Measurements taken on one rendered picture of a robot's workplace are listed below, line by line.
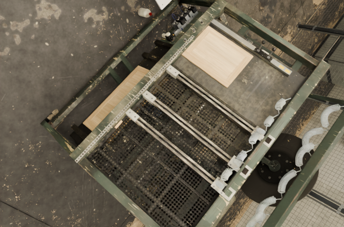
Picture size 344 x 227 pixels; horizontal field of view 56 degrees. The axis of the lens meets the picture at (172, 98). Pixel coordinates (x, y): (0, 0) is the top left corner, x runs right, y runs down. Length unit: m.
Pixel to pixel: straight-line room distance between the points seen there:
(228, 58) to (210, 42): 0.25
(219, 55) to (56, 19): 1.66
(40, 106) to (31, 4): 1.03
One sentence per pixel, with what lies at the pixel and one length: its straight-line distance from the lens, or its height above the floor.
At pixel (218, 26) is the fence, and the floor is 0.98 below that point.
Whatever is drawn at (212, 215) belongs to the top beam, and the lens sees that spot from 2.80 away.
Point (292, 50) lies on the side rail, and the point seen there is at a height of 1.60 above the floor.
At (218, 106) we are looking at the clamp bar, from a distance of 3.04.
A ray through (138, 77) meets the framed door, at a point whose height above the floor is 0.42.
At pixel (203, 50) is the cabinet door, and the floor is 1.01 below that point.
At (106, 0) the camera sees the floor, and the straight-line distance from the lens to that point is 3.72.
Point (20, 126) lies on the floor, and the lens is 3.68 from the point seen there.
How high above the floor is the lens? 3.25
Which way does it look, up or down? 45 degrees down
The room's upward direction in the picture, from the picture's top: 116 degrees clockwise
